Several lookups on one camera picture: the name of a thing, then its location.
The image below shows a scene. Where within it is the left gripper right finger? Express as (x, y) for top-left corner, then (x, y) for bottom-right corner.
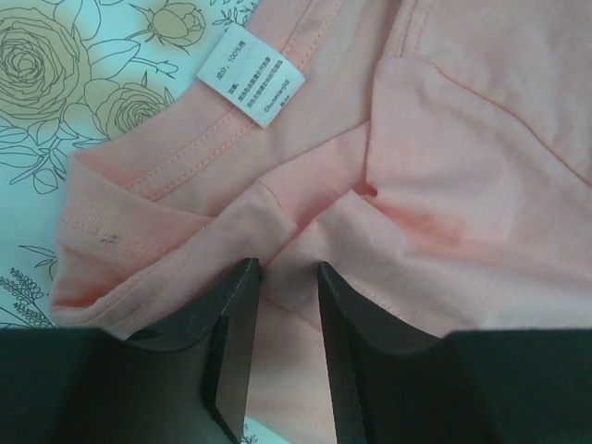
(317, 263), (591, 443)

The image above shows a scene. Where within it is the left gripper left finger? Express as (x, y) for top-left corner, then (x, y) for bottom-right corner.
(1, 259), (260, 443)

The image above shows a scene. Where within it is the salmon pink t-shirt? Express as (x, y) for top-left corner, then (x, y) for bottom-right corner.
(50, 1), (591, 443)

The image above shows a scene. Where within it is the floral patterned table mat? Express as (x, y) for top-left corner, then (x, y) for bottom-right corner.
(1, 1), (256, 443)

